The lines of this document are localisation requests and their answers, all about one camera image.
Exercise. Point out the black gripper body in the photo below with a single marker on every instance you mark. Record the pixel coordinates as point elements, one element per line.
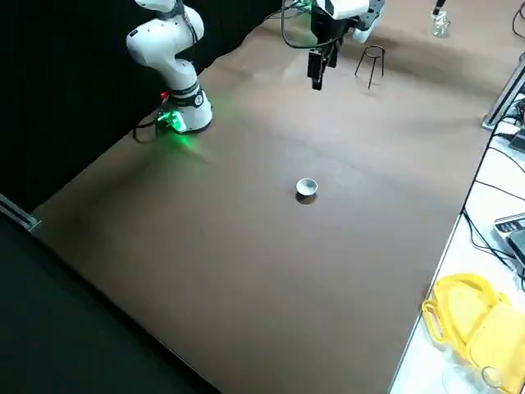
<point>322,33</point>

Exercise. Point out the clear glass alcohol lamp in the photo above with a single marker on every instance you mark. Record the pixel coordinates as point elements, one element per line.
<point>441,25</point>

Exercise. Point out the white ceramic crucible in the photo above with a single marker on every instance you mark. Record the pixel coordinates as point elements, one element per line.
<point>307,186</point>

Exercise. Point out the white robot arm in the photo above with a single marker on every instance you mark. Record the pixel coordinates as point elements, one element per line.
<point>180,74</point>

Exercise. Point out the grey device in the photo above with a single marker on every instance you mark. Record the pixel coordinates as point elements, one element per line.
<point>510,230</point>

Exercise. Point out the white desk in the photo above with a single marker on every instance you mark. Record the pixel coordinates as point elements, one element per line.
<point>455,262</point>

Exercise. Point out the clear glass vase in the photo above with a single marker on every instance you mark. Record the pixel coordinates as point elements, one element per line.
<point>471,377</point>

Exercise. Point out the aluminium frame post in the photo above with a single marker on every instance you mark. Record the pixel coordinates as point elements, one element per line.
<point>502,98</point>
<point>18,213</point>

